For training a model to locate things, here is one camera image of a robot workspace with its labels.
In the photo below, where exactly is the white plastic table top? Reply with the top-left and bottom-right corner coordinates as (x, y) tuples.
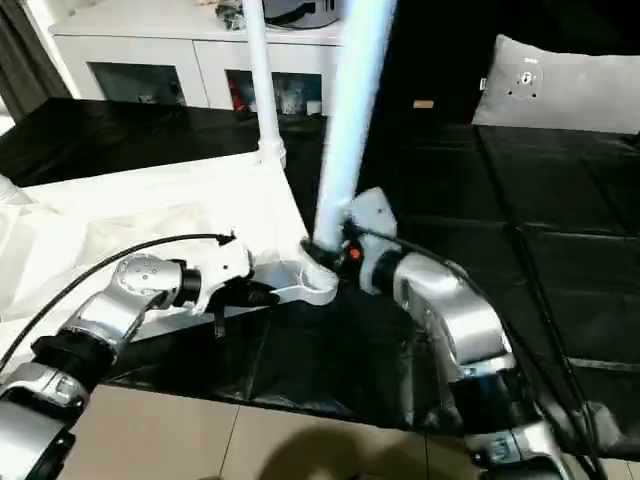
(0, 150), (341, 347)

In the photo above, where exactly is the white plastic table leg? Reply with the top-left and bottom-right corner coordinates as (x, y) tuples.
(242, 0), (289, 169)
(311, 0), (397, 267)

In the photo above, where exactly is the black work mat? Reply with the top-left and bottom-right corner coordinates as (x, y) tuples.
(0, 98), (640, 446)

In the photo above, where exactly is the white glass-door cabinet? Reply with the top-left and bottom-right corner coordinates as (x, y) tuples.
(48, 0), (347, 117)

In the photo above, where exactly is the light grey pillow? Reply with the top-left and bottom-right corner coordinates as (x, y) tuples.
(470, 34), (640, 137)

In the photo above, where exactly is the grey curtain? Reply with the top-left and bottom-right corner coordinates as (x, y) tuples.
(0, 0), (63, 123)

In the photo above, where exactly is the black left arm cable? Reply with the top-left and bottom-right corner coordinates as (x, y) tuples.
(0, 231), (239, 377)

